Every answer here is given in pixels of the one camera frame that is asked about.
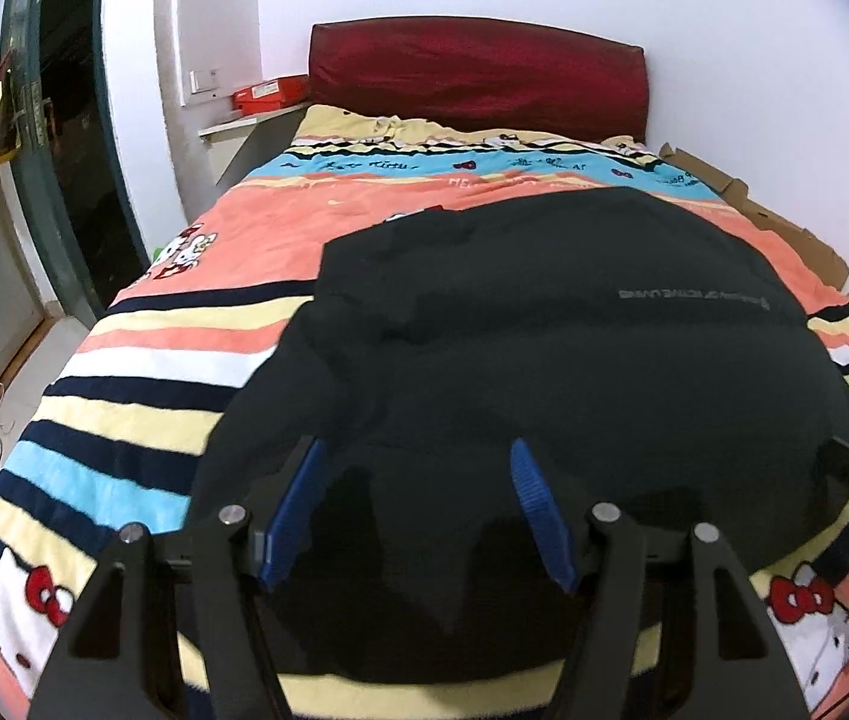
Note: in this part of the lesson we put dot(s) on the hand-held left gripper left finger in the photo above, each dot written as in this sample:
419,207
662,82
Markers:
297,510

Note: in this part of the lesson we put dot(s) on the striped cartoon cat blanket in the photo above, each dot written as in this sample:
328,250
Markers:
192,330

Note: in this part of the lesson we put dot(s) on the white wall switch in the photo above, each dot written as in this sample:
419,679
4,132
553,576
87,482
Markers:
204,81

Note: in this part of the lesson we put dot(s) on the flattened brown cardboard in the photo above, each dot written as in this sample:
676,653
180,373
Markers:
784,232

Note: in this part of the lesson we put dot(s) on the white bedside shelf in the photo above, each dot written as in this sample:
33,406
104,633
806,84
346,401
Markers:
244,142

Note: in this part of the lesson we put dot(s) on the dark red headboard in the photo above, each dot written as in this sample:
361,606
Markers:
477,71

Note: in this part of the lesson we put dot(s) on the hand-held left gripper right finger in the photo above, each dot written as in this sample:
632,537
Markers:
544,510

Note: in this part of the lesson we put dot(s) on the black hooded jacket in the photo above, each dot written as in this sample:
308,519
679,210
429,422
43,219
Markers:
544,360

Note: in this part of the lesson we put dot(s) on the red flat box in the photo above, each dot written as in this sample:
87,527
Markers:
270,96

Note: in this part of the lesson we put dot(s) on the teal door frame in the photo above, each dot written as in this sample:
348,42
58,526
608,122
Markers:
57,165

